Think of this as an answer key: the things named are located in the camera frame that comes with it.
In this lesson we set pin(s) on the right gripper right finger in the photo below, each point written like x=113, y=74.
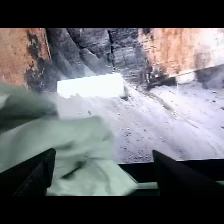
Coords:
x=176, y=178

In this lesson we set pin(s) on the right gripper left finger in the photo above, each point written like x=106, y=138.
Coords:
x=31, y=176

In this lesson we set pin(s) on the pale green garment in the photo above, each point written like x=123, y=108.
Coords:
x=71, y=150

